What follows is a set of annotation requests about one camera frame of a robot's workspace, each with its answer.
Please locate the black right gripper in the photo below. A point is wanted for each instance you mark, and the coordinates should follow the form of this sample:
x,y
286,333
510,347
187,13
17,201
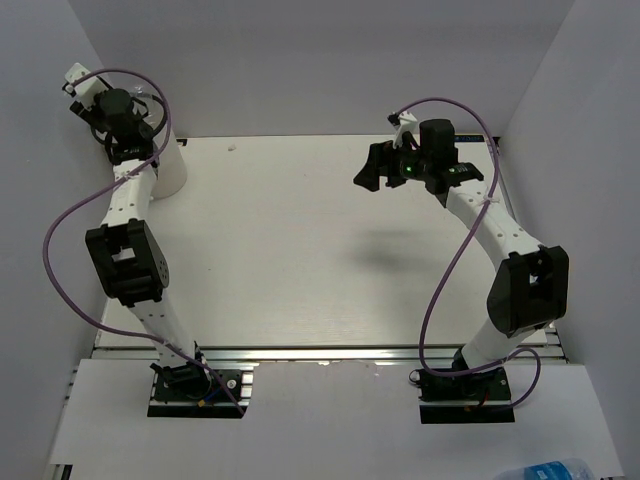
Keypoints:
x,y
380,162

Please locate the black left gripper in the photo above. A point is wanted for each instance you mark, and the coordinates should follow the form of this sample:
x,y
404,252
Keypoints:
x,y
89,117

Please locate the clear bottle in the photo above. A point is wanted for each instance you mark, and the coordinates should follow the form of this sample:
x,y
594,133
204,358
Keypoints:
x,y
146,103

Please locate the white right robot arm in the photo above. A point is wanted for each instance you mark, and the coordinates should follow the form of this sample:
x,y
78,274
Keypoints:
x,y
530,288

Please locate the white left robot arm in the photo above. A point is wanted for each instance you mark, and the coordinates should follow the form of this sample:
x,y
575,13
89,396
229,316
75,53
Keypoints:
x,y
130,264

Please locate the white bin with black rim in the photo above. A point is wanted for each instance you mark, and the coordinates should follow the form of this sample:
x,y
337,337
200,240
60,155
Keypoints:
x,y
157,171

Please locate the blue sticker on table corner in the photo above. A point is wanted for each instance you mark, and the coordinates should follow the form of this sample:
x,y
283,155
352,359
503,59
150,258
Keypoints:
x,y
469,138

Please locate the blue label bottle at edge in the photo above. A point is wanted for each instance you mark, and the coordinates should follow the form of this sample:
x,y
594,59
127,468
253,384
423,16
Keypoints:
x,y
566,465

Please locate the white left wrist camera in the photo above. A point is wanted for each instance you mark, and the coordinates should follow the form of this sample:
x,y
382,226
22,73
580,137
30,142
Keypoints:
x,y
81,88

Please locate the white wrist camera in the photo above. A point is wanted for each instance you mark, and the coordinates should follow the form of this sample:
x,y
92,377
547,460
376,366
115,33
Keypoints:
x,y
402,122
81,88

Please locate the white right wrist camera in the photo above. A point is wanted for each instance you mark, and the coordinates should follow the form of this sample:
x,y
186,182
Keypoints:
x,y
402,122

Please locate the aluminium table front rail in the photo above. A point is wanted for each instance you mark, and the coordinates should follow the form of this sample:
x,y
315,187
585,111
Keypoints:
x,y
265,354

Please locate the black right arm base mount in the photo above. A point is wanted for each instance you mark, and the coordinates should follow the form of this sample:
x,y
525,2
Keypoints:
x,y
479,398

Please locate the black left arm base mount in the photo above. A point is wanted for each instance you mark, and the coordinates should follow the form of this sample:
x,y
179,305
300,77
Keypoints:
x,y
187,392

